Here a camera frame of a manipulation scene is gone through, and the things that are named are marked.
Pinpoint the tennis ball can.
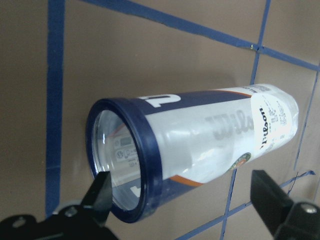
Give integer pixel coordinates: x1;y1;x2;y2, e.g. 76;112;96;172
86;84;299;223

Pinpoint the brown paper table mat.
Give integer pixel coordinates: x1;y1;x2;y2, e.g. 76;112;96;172
0;0;320;240

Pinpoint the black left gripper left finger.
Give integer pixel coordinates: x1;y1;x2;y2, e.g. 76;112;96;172
0;171;117;240

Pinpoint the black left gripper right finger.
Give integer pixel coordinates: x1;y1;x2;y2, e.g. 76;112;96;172
250;170;320;240

